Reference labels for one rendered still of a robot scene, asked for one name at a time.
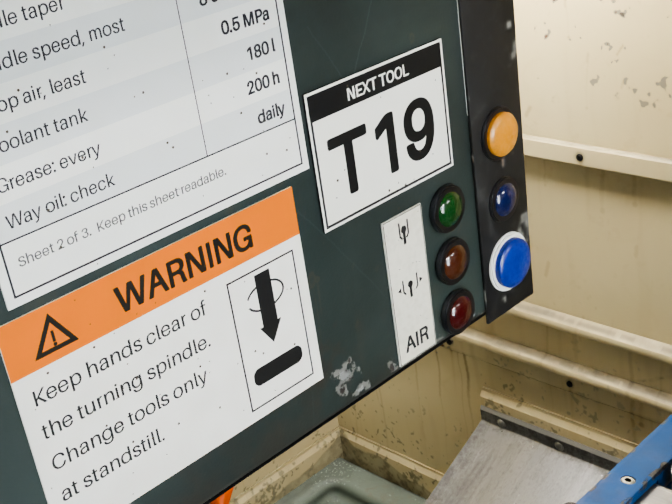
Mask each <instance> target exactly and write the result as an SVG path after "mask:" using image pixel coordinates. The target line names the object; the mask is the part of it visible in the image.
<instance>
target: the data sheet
mask: <svg viewBox="0 0 672 504"><path fill-rule="evenodd" d="M307 169H309V162H308V156H307V150H306V144H305V137H304V131H303V125H302V118H301V112H300V106H299V99H298V93H297V87H296V81H295V74H294V68H293V62H292V55H291V49H290V43H289V36H288V30H287V24H286V18H285V11H284V5H283V0H0V287H1V291H2V294H3V297H4V300H5V304H6V307H7V310H9V311H10V310H12V309H14V308H17V307H19V306H21V305H23V304H25V303H27V302H29V301H31V300H33V299H35V298H38V297H40V296H42V295H44V294H46V293H48V292H50V291H52V290H54V289H57V288H59V287H61V286H63V285H65V284H67V283H69V282H71V281H73V280H75V279H78V278H80V277H82V276H84V275H86V274H88V273H90V272H92V271H94V270H97V269H99V268H101V267H103V266H105V265H107V264H109V263H111V262H113V261H115V260H118V259H120V258H122V257H124V256H126V255H128V254H130V253H132V252H134V251H137V250H139V249H141V248H143V247H145V246H147V245H149V244H151V243H153V242H155V241H158V240H160V239H162V238H164V237H166V236H168V235H170V234H172V233H174V232H177V231H179V230H181V229H183V228H185V227H187V226H189V225H191V224H193V223H195V222H198V221H200V220H202V219H204V218H206V217H208V216H210V215H212V214H214V213H217V212H219V211H221V210H223V209H225V208H227V207H229V206H231V205H233V204H235V203H238V202H240V201H242V200H244V199H246V198H248V197H250V196H252V195H254V194H257V193H259V192H261V191H263V190H265V189H267V188H269V187H271V186H273V185H275V184H278V183H280V182H282V181H284V180H286V179H288V178H290V177H292V176H294V175H297V174H299V173H301V172H303V171H305V170H307Z"/></svg>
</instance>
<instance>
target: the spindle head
mask: <svg viewBox="0 0 672 504"><path fill-rule="evenodd" d="M283 5H284V11H285V18H286V24H287V30H288V36H289V43H290V49H291V55H292V62H293V68H294V74H295V81H296V87H297V93H298V99H299V106H300V112H301V118H302V125H303V131H304V137H305V144H306V150H307V156H308V162H309V169H307V170H305V171H303V172H301V173H299V174H297V175H294V176H292V177H290V178H288V179H286V180H284V181H282V182H280V183H278V184H275V185H273V186H271V187H269V188H267V189H265V190H263V191H261V192H259V193H257V194H254V195H252V196H250V197H248V198H246V199H244V200H242V201H240V202H238V203H235V204H233V205H231V206H229V207H227V208H225V209H223V210H221V211H219V212H217V213H214V214H212V215H210V216H208V217H206V218H204V219H202V220H200V221H198V222H195V223H193V224H191V225H189V226H187V227H185V228H183V229H181V230H179V231H177V232H174V233H172V234H170V235H168V236H166V237H164V238H162V239H160V240H158V241H155V242H153V243H151V244H149V245H147V246H145V247H143V248H141V249H139V250H137V251H134V252H132V253H130V254H128V255H126V256H124V257H122V258H120V259H118V260H115V261H113V262H111V263H109V264H107V265H105V266H103V267H101V268H99V269H97V270H94V271H92V272H90V273H88V274H86V275H84V276H82V277H80V278H78V279H75V280H73V281H71V282H69V283H67V284H65V285H63V286H61V287H59V288H57V289H54V290H52V291H50V292H48V293H46V294H44V295H42V296H40V297H38V298H35V299H33V300H31V301H29V302H27V303H25V304H23V305H21V306H19V307H17V308H14V309H12V310H10V311H9V310H7V307H6V304H5V300H4V297H3V294H2V291H1V287H0V326H1V325H3V324H5V323H7V322H9V321H11V320H14V319H16V318H18V317H20V316H22V315H24V314H26V313H28V312H30V311H32V310H34V309H36V308H38V307H41V306H43V305H45V304H47V303H49V302H51V301H53V300H55V299H57V298H59V297H61V296H63V295H65V294H68V293H70V292H72V291H74V290H76V289H78V288H80V287H82V286H84V285H86V284H88V283H90V282H92V281H95V280H97V279H99V278H101V277H103V276H105V275H107V274H109V273H111V272H113V271H115V270H117V269H119V268H121V267H124V266H126V265H128V264H130V263H132V262H134V261H136V260H138V259H140V258H142V257H144V256H146V255H148V254H151V253H153V252H155V251H157V250H159V249H161V248H163V247H165V246H167V245H169V244H171V243H173V242H175V241H178V240H180V239H182V238H184V237H186V236H188V235H190V234H192V233H194V232H196V231H198V230H200V229H202V228H205V227H207V226H209V225H211V224H213V223H215V222H217V221H219V220H221V219H223V218H225V217H227V216H229V215H232V214H234V213H236V212H238V211H240V210H242V209H244V208H246V207H248V206H250V205H252V204H254V203H256V202H259V201H261V200H263V199H265V198H267V197H269V196H271V195H273V194H275V193H277V192H279V191H281V190H283V189H285V188H288V187H290V186H291V187H292V192H293V198H294V204H295V210H296V216H297V222H298V228H299V234H300V239H301V245H302V251H303V257H304V263H305V269H306V275H307V281H308V287H309V293H310V299H311V305H312V311H313V317H314V323H315V329H316V335H317V341H318V347H319V353H320V359H321V365H322V371H323V377H324V378H323V379H321V380H320V381H318V382H317V383H315V384H314V385H312V386H311V387H309V388H308V389H306V390H304V391H303V392H301V393H300V394H298V395H297V396H295V397H294V398H292V399H290V400H289V401H287V402H286V403H284V404H283V405H281V406H280V407H278V408H277V409H275V410H273V411H272V412H270V413H269V414H267V415H266V416H264V417H263V418H261V419H259V420H258V421H256V422H255V423H253V424H252V425H250V426H249V427H247V428H246V429H244V430H242V431H241V432H239V433H238V434H236V435H235V436H233V437H232V438H230V439H228V440H227V441H225V442H224V443H222V444H221V445H219V446H218V447H216V448H215V449H213V450H211V451H210V452H208V453H207V454H205V455H204V456H202V457H201V458H199V459H198V460H196V461H194V462H193V463H191V464H190V465H188V466H187V467H185V468H184V469H182V470H180V471H179V472H177V473H176V474H174V475H173V476H171V477H170V478H168V479H167V480H165V481H163V482H162V483H160V484H159V485H157V486H156V487H154V488H153V489H151V490H149V491H148V492H146V493H145V494H143V495H142V496H140V497H139V498H137V499H136V500H134V501H132V502H131V503H129V504H209V503H211V502H212V501H213V500H215V499H216V498H218V497H219V496H221V495H222V494H224V493H225V492H227V491H228V490H230V489H231V488H233V487H234V486H235V485H237V484H238V483H240V482H241V481H243V480H244V479H246V478H247V477H249V476H250V475H252V474H253V473H254V472H256V471H257V470H259V469H260V468H262V467H263V466H265V465H266V464H268V463H269V462H271V461H272V460H274V459H275V458H276V457H278V456H279V455H281V454H282V453H284V452H285V451H287V450H288V449H290V448H291V447H293V446H294V445H296V444H297V443H298V442H300V441H301V440H303V439H304V438H306V437H307V436H309V435H310V434H312V433H313V432H315V431H316V430H317V429H319V428H320V427H322V426H323V425H325V424H326V423H328V422H329V421H331V420H332V419H334V418H335V417H337V416H338V415H339V414H341V413H342V412H344V411H345V410H347V409H348V408H350V407H351V406H353V405H354V404H356V403H357V402H359V401H360V400H361V399H363V398H364V397H366V396H367V395H369V394H370V393H372V392H373V391H375V390H376V389H378V388H379V387H380V386H382V385H383V384H385V383H386V382H388V381H389V380H391V379H392V378H394V377H395V376H397V375H398V374H400V373H401V372H402V371H404V370H405V369H407V368H408V367H410V366H411V365H413V364H414V363H416V362H417V361H419V360H420V359H422V358H423V357H424V356H426V355H427V354H429V353H430V352H432V351H433V350H435V349H436V348H438V347H439V346H441V345H442V344H443V343H445V342H446V341H448V340H449V339H451V338H452V337H454V336H455V335H451V334H449V333H447V332H446V331H445V330H444V328H443V326H442V321H441V313H442V308H443V305H444V303H445V301H446V299H447V297H448V296H449V295H450V294H451V293H452V292H453V291H454V290H456V289H459V288H463V289H467V290H469V291H470V292H471V293H472V295H473V298H474V302H475V310H474V315H473V318H472V321H471V323H470V324H469V326H470V325H471V324H473V323H474V322H476V321H477V320H479V319H480V318H482V317H483V316H485V315H486V313H485V302H484V291H483V280H482V269H481V258H480V247H479V236H478V225H477V214H476V202H475V191H474V180H473V169H472V158H471V147H470V136H469V125H468V116H467V108H466V97H465V86H464V75H463V64H462V53H461V42H460V31H459V20H458V9H457V0H283ZM437 38H441V42H442V52H443V62H444V72H445V82H446V93H447V103H448V113H449V123H450V133H451V144H452V154H453V164H454V165H453V166H451V167H449V168H447V169H445V170H444V171H442V172H440V173H438V174H436V175H434V176H432V177H430V178H429V179H427V180H425V181H423V182H421V183H419V184H417V185H415V186H414V187H412V188H410V189H408V190H406V191H404V192H402V193H400V194H399V195H397V196H395V197H393V198H391V199H389V200H387V201H385V202H383V203H382V204H380V205H378V206H376V207H374V208H372V209H370V210H368V211H367V212H365V213H363V214H361V215H359V216H357V217H355V218H353V219H352V220H350V221H348V222H346V223H344V224H342V225H340V226H338V227H337V228H335V229H333V230H331V231H329V232H327V233H323V228H322V222H321V216H320V209H319V203H318V196H317V190H316V184H315V177H314V171H313V165H312V158H311V152H310V146H309V139H308V133H307V127H306V120H305V114H304V107H303V101H302V94H305V93H307V92H310V91H312V90H314V89H317V88H319V87H322V86H324V85H327V84H329V83H331V82H334V81H336V80H339V79H341V78H343V77H346V76H348V75H351V74H353V73H355V72H358V71H360V70H363V69H365V68H367V67H370V66H372V65H375V64H377V63H379V62H382V61H384V60H387V59H389V58H392V57H394V56H396V55H399V54H401V53H404V52H406V51H408V50H411V49H413V48H416V47H418V46H420V45H423V44H425V43H428V42H430V41H432V40H435V39H437ZM446 184H454V185H457V186H458V187H460V188H461V190H462V192H463V194H464V198H465V210H464V215H463V217H462V220H461V222H460V223H459V225H458V226H457V227H456V228H455V229H454V230H453V231H451V232H449V233H441V232H438V231H436V230H435V229H434V227H433V226H432V223H431V220H430V206H431V202H432V199H433V197H434V195H435V194H436V192H437V191H438V190H439V189H440V188H441V187H442V186H444V185H446ZM418 203H421V211H422V220H423V229H424V237H425V246H426V255H427V264H428V273H429V281H430V290H431V299H432V308H433V316H434V325H435V334H436V343H437V344H435V345H434V346H432V347H431V348H429V349H428V350H426V351H425V352H423V353H422V354H420V355H419V356H417V357H416V358H415V359H413V360H412V361H410V362H409V363H407V364H406V365H404V366H403V367H399V360H398V353H397V345H396V338H395V330H394V322H393V315H392V307H391V300H390V292H389V285H388V277H387V269H386V262H385V254H384V247H383V239H382V231H381V223H383V222H385V221H387V220H388V219H390V218H392V217H394V216H396V215H398V214H399V213H401V212H403V211H405V210H407V209H408V208H410V207H412V206H414V205H416V204H418ZM453 237H458V238H462V239H463V240H465V241H466V243H467V244H468V247H469V250H470V262H469V266H468V269H467V272H466V273H465V275H464V277H463V278H462V279H461V280H460V281H459V282H458V283H456V284H454V285H446V284H443V283H442V282H440V280H439V279H438V277H437V274H436V259H437V255H438V252H439V250H440V249H441V247H442V246H443V244H444V243H445V242H446V241H447V240H449V239H451V238H453ZM0 504H48V503H47V500H46V497H45V493H44V490H43V487H42V484H41V481H40V477H39V474H38V471H37V468H36V465H35V461H34V458H33V455H32V452H31V449H30V445H29V442H28V439H27V436H26V433H25V429H24V426H23V423H22V420H21V417H20V413H19V410H18V407H17V404H16V401H15V397H14V394H13V391H12V388H11V385H10V381H9V378H8V375H7V372H6V369H5V365H4V362H3V359H2V356H1V353H0Z"/></svg>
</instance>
